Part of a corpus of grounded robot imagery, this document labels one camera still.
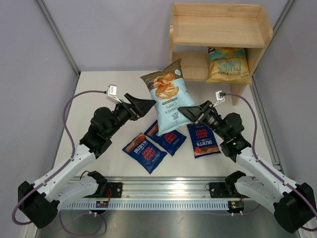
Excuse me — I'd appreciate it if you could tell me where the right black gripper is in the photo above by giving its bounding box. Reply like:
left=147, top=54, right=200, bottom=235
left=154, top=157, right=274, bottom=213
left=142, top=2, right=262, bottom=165
left=179, top=100, right=229, bottom=140

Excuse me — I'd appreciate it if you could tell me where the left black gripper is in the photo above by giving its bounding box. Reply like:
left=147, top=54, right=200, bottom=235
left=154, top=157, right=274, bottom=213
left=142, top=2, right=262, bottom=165
left=106, top=94, right=156, bottom=138

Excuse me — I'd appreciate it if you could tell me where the light blue cassava chips bag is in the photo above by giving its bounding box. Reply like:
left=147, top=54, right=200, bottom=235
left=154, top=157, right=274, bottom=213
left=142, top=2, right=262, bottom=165
left=141, top=59, right=195, bottom=136

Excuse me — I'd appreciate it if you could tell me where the blue burts chips bag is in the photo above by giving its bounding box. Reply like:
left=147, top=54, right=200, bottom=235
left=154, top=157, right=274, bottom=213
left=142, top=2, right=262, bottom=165
left=122, top=133, right=167, bottom=174
left=187, top=123, right=221, bottom=159
left=145, top=120, right=187, bottom=156

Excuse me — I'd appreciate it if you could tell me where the large yellow kettle chips bag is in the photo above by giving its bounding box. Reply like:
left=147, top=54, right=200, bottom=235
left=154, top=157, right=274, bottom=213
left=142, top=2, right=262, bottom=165
left=207, top=47, right=252, bottom=84

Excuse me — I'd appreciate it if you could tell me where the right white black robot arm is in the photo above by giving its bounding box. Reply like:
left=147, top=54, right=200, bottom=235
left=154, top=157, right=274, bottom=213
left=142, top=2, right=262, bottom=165
left=178, top=101, right=317, bottom=234

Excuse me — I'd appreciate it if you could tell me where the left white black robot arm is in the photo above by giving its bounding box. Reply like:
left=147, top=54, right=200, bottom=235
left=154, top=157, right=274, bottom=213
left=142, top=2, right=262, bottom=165
left=11, top=93, right=156, bottom=229

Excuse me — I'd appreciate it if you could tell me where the wooden two-tier shelf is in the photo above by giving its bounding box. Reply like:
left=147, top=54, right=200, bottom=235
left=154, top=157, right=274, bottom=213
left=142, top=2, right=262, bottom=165
left=166, top=2, right=274, bottom=107

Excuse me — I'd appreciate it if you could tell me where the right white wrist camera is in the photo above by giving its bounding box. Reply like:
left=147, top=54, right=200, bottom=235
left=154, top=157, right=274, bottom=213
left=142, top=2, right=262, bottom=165
left=213, top=91, right=226, bottom=107

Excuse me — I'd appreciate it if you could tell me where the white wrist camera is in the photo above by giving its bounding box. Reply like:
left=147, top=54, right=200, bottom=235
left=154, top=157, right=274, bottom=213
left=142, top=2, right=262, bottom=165
left=213, top=91, right=226, bottom=107
left=106, top=84, right=122, bottom=104

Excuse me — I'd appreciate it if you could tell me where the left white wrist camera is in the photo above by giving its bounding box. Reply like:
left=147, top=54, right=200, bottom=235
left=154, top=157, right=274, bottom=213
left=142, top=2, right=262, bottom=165
left=106, top=84, right=122, bottom=104

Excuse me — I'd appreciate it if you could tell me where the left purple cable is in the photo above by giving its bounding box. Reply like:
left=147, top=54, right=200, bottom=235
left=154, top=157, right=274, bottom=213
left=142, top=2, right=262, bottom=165
left=12, top=89, right=109, bottom=238

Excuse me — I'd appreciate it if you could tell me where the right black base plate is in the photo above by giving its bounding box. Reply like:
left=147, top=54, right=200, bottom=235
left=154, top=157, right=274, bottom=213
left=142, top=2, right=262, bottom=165
left=209, top=182, right=242, bottom=199

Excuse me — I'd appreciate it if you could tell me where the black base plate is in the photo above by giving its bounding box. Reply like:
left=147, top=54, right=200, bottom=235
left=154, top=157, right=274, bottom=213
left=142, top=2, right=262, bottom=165
left=209, top=182, right=242, bottom=199
left=85, top=182, right=123, bottom=198

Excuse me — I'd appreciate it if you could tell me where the aluminium mounting rail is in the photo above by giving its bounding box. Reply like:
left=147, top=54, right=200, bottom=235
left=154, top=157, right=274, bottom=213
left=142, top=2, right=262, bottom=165
left=64, top=176, right=261, bottom=201

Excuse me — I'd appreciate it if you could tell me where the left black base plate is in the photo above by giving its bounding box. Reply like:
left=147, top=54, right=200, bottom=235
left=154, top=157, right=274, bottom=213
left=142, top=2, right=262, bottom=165
left=85, top=182, right=123, bottom=198

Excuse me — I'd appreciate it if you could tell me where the white slotted cable duct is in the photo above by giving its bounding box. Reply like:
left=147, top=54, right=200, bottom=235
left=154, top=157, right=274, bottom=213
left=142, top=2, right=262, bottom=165
left=65, top=200, right=229, bottom=211

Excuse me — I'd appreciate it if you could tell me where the left aluminium frame post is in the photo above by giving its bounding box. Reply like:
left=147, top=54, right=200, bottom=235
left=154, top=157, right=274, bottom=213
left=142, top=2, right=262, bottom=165
left=35, top=0, right=81, bottom=78

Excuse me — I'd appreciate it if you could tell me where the aluminium frame post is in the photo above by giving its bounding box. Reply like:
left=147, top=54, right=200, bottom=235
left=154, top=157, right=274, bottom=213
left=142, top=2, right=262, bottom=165
left=35, top=0, right=81, bottom=78
left=250, top=0, right=298, bottom=82

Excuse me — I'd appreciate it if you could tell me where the right aluminium frame post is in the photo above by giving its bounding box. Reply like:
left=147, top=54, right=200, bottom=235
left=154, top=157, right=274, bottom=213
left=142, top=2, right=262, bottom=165
left=250, top=0, right=298, bottom=82

